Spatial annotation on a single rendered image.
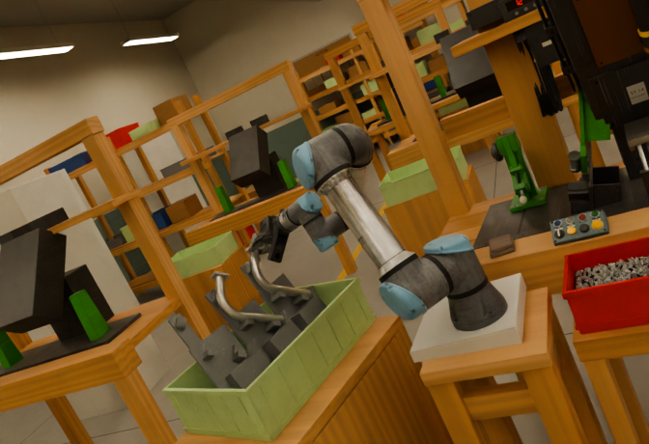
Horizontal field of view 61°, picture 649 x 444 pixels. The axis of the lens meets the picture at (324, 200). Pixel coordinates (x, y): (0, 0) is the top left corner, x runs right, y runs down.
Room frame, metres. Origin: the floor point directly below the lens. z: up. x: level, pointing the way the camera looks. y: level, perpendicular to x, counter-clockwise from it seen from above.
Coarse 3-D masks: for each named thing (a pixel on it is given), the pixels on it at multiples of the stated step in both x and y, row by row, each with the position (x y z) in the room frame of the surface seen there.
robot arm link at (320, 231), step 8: (320, 216) 1.77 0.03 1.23; (328, 216) 1.78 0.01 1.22; (336, 216) 1.77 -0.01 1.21; (304, 224) 1.77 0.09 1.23; (312, 224) 1.75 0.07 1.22; (320, 224) 1.75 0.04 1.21; (328, 224) 1.76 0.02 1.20; (336, 224) 1.76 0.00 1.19; (312, 232) 1.75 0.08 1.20; (320, 232) 1.74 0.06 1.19; (328, 232) 1.74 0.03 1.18; (336, 232) 1.76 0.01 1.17; (344, 232) 1.78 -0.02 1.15; (312, 240) 1.76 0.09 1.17; (320, 240) 1.74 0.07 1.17; (328, 240) 1.73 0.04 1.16; (336, 240) 1.74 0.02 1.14; (320, 248) 1.74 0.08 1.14; (328, 248) 1.74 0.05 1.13
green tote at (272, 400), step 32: (320, 288) 1.98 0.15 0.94; (352, 288) 1.82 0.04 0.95; (320, 320) 1.67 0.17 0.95; (352, 320) 1.78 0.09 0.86; (288, 352) 1.54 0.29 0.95; (320, 352) 1.63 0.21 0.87; (192, 384) 1.74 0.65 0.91; (256, 384) 1.43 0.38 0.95; (288, 384) 1.50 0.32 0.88; (320, 384) 1.59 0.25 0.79; (192, 416) 1.62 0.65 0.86; (224, 416) 1.51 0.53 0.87; (256, 416) 1.41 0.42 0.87; (288, 416) 1.46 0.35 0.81
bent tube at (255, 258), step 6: (252, 252) 1.95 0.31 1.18; (258, 252) 1.95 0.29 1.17; (252, 258) 1.93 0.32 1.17; (258, 258) 1.94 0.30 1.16; (252, 264) 1.92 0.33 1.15; (258, 264) 1.92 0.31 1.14; (252, 270) 1.91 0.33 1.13; (258, 270) 1.90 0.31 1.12; (258, 276) 1.89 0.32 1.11; (258, 282) 1.89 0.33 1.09; (264, 282) 1.88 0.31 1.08; (264, 288) 1.89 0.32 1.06; (270, 288) 1.89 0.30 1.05; (276, 288) 1.90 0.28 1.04; (282, 288) 1.91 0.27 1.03; (288, 288) 1.93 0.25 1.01; (294, 288) 1.95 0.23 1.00; (288, 294) 1.93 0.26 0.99; (294, 294) 1.94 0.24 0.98; (300, 294) 1.95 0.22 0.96; (306, 294) 1.96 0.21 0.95
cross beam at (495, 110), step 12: (564, 84) 2.07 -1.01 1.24; (576, 84) 2.05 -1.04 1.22; (564, 96) 2.08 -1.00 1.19; (468, 108) 2.29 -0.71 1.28; (480, 108) 2.24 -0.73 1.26; (492, 108) 2.21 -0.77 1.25; (504, 108) 2.19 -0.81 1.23; (444, 120) 2.31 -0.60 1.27; (456, 120) 2.29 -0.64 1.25; (468, 120) 2.27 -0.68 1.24; (480, 120) 2.24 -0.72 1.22; (492, 120) 2.22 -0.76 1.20; (456, 132) 2.30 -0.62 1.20
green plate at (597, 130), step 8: (584, 96) 1.65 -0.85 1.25; (584, 104) 1.64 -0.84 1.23; (584, 112) 1.65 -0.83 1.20; (584, 120) 1.65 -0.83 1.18; (592, 120) 1.64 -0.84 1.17; (600, 120) 1.63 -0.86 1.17; (584, 128) 1.66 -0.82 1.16; (592, 128) 1.65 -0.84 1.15; (600, 128) 1.64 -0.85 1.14; (608, 128) 1.62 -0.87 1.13; (584, 136) 1.65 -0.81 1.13; (592, 136) 1.65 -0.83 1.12; (600, 136) 1.64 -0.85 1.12; (608, 136) 1.63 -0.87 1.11; (584, 144) 1.65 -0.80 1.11
